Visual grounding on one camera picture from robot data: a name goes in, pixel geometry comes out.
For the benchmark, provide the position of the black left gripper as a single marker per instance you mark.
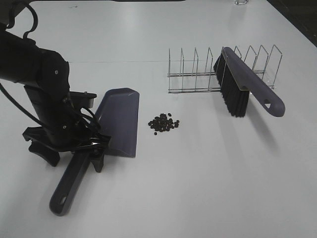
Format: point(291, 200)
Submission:
point(64, 128)

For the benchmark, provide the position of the purple plastic dustpan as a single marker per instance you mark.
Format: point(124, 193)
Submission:
point(118, 117)

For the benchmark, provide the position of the purple hand brush black bristles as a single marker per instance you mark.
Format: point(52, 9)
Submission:
point(237, 81)

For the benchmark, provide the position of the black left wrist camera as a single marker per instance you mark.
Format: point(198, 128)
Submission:
point(82, 99)

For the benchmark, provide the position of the clear glass on table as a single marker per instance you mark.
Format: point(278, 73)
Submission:
point(241, 2)

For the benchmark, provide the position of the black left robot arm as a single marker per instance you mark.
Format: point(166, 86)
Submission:
point(37, 69)

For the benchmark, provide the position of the pile of coffee beans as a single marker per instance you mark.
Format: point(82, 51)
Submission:
point(163, 123)

